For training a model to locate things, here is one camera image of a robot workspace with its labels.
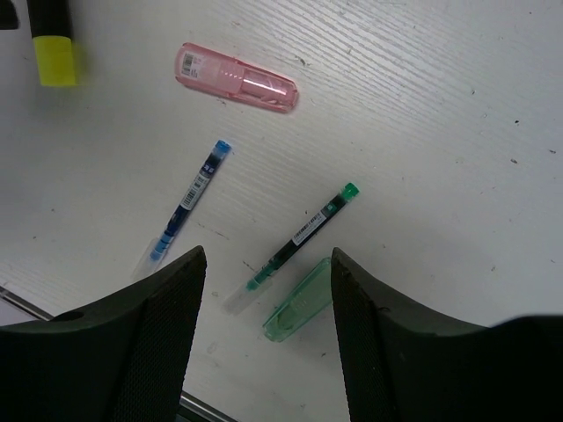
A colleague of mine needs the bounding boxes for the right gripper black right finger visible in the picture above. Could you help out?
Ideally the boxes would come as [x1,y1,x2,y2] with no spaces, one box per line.
[331,249,562,421]

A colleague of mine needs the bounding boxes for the pink translucent eraser case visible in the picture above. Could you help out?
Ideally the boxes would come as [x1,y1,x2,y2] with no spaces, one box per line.
[174,43,298,113]

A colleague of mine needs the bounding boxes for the green gel pen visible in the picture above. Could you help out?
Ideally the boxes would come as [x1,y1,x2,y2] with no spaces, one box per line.
[223,183,359,315]

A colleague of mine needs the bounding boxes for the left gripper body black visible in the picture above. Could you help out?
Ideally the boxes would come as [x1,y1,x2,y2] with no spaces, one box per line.
[0,0,19,30]

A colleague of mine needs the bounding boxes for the blue gel pen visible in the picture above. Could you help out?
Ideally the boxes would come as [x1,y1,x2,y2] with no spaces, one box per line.
[132,140,231,281]

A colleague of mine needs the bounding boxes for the yellow capped black highlighter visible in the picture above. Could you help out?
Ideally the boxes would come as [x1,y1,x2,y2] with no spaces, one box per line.
[26,0,77,87]

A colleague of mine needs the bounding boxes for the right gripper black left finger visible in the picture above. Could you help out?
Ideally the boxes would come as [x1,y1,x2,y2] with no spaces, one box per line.
[1,246,207,421]

